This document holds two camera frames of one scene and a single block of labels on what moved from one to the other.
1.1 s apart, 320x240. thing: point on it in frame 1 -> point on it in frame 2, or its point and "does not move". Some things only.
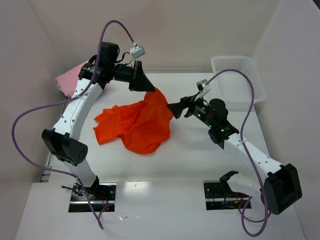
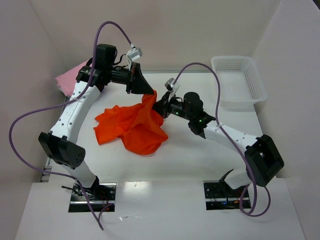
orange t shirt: (143, 126) does not move
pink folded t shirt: (67, 80) does not move
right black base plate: (218, 197) does not move
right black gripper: (188, 107) -> (163, 105)
